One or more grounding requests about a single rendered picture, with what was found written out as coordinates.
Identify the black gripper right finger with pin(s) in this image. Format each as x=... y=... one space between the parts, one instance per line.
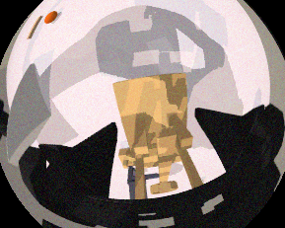
x=228 y=133

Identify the wooden toy catapult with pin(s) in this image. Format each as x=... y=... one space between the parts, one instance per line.
x=153 y=112

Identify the orange ball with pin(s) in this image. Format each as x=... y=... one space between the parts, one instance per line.
x=51 y=16

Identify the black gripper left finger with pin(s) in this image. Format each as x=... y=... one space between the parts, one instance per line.
x=90 y=161

